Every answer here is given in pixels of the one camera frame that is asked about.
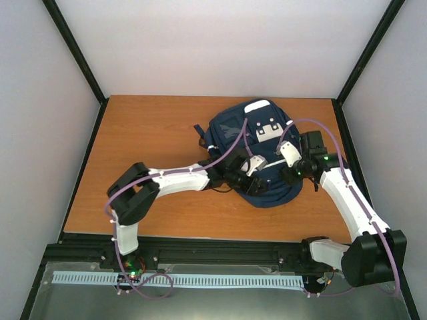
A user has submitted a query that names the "navy blue student backpack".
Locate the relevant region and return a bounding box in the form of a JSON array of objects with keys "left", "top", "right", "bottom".
[{"left": 194, "top": 99, "right": 303, "bottom": 209}]

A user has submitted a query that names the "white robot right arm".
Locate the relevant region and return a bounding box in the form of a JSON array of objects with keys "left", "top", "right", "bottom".
[{"left": 277, "top": 131, "right": 407, "bottom": 288}]

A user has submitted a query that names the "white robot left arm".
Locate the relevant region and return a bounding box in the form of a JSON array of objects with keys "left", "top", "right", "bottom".
[{"left": 107, "top": 148, "right": 268, "bottom": 269}]

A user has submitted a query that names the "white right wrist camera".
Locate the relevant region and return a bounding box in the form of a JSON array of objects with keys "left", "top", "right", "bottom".
[{"left": 277, "top": 141, "right": 302, "bottom": 168}]

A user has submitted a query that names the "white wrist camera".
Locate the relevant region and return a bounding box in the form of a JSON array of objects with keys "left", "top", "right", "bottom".
[
  {"left": 240, "top": 155, "right": 268, "bottom": 177},
  {"left": 277, "top": 141, "right": 302, "bottom": 168}
]

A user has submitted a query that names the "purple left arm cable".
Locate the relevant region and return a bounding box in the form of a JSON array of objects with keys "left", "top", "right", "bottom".
[{"left": 103, "top": 118, "right": 254, "bottom": 299}]

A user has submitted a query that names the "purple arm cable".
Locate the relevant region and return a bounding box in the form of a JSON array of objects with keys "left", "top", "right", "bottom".
[
  {"left": 278, "top": 119, "right": 401, "bottom": 297},
  {"left": 103, "top": 118, "right": 254, "bottom": 299}
]

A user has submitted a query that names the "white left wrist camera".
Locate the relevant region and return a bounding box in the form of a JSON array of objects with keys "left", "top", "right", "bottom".
[{"left": 240, "top": 155, "right": 268, "bottom": 177}]

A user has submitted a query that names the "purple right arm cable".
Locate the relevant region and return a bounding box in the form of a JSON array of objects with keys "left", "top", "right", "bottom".
[{"left": 278, "top": 119, "right": 401, "bottom": 297}]

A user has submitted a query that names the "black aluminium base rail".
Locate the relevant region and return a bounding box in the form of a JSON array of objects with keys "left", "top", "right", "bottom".
[{"left": 41, "top": 233, "right": 331, "bottom": 274}]

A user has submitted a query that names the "black frame post right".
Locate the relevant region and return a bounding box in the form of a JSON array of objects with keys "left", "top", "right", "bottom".
[{"left": 336, "top": 0, "right": 406, "bottom": 107}]

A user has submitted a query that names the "black frame post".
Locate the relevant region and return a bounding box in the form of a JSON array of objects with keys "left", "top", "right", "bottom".
[
  {"left": 42, "top": 0, "right": 107, "bottom": 105},
  {"left": 336, "top": 0, "right": 406, "bottom": 107}
]

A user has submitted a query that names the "light blue slotted cable duct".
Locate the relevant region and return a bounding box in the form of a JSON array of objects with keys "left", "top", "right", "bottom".
[{"left": 51, "top": 271, "right": 304, "bottom": 291}]

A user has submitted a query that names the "black frame post left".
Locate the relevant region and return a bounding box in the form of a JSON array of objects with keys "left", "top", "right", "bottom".
[{"left": 42, "top": 0, "right": 107, "bottom": 105}]

